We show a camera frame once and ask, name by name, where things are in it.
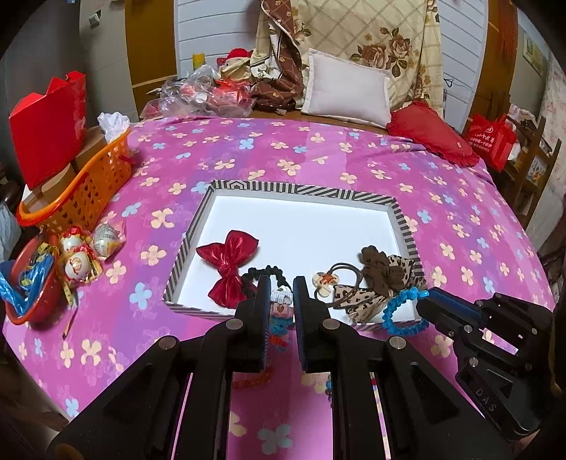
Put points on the white tissue paper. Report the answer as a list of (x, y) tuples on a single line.
[(112, 121)]

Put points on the clear plastic bag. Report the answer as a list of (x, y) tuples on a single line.
[(194, 90)]

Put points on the red paper gift bag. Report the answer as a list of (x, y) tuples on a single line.
[(48, 132)]

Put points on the white pillow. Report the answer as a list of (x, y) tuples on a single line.
[(347, 88)]

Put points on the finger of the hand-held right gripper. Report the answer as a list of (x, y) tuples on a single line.
[(444, 329), (451, 303)]

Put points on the orange plastic basket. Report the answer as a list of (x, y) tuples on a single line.
[(97, 185)]

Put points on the thin pencil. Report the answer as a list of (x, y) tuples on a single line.
[(67, 328)]

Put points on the red plastic bowl basket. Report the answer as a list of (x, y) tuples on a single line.
[(42, 303)]

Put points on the wooden rack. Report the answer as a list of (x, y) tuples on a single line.
[(530, 168)]

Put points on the leopard print hair bow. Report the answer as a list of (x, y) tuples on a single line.
[(353, 304)]

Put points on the red heart pillow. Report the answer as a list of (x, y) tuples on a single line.
[(429, 130)]

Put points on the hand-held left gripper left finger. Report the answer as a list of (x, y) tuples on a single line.
[(261, 309)]

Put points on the blue plastic bag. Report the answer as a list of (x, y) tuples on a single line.
[(17, 287)]

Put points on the yellow cup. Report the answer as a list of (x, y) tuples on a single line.
[(199, 62)]

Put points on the grey plastic bag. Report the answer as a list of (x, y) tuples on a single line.
[(9, 230)]

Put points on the striped cardboard box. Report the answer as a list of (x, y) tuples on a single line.
[(309, 221)]

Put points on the red satin hair bow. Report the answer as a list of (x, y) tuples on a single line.
[(230, 256)]

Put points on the framed wall picture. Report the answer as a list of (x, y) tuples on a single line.
[(532, 48)]

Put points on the red shopping bag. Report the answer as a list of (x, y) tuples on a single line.
[(488, 139)]

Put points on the floral quilt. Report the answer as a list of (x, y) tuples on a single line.
[(367, 31)]

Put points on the decorated wrapped egg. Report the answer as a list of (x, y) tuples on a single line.
[(106, 241), (78, 267), (70, 242)]

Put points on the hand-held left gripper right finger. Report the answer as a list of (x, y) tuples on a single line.
[(301, 323)]

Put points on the brown scrunchie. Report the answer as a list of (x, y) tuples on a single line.
[(380, 265)]

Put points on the black scrunchie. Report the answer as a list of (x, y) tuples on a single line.
[(254, 272)]

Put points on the brown cardboard box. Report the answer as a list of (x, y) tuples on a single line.
[(90, 150), (53, 185)]

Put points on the red hat plush toy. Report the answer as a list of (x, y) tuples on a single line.
[(234, 62)]

